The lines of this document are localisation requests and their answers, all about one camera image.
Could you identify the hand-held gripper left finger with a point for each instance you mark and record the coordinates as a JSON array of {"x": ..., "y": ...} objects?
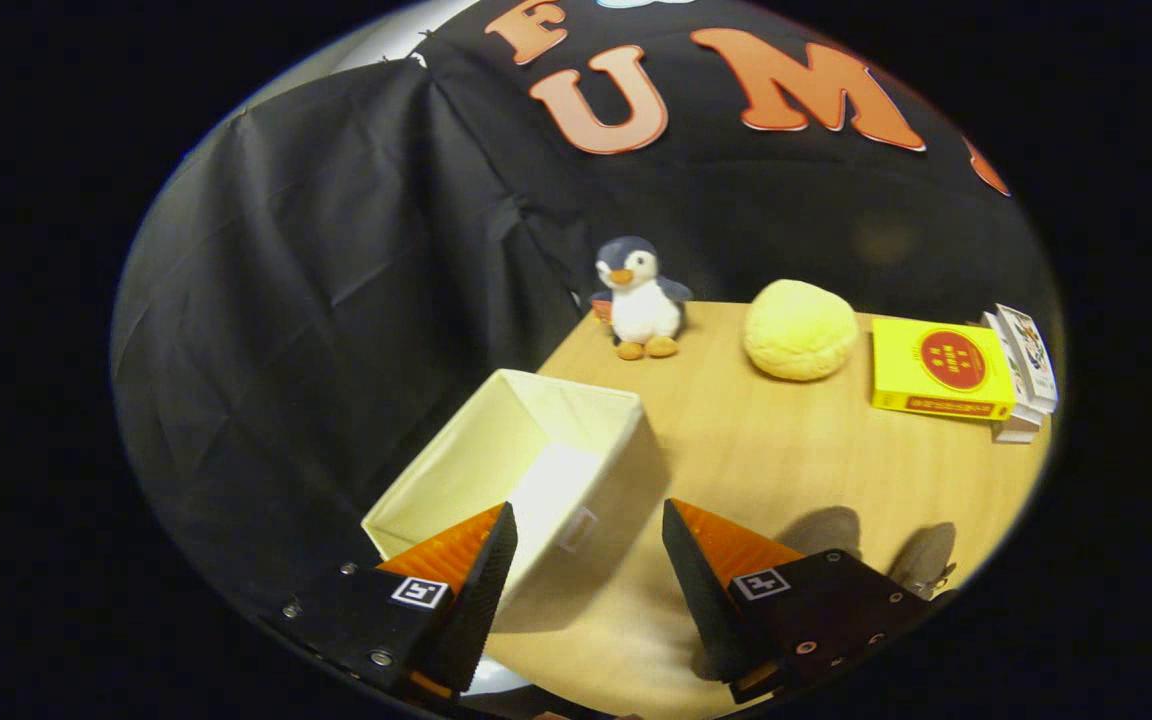
[{"x": 486, "y": 590}]

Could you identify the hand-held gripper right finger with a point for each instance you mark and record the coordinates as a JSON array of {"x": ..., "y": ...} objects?
[{"x": 701, "y": 590}]

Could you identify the brown fuzzy shoe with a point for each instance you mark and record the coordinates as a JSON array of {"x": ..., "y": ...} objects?
[
  {"x": 921, "y": 555},
  {"x": 821, "y": 530}
]

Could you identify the cream fabric storage box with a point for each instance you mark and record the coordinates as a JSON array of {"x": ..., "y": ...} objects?
[{"x": 496, "y": 450}]

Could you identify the plain white card box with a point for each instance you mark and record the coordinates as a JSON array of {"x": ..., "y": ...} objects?
[{"x": 1016, "y": 428}]

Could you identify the yellow melon bread plush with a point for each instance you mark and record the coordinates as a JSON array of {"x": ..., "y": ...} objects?
[{"x": 801, "y": 330}]

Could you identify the blue white penguin plush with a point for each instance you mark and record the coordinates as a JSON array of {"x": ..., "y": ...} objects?
[{"x": 644, "y": 305}]

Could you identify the yellow book with red circle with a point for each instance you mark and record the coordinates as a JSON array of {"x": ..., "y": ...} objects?
[{"x": 941, "y": 370}]

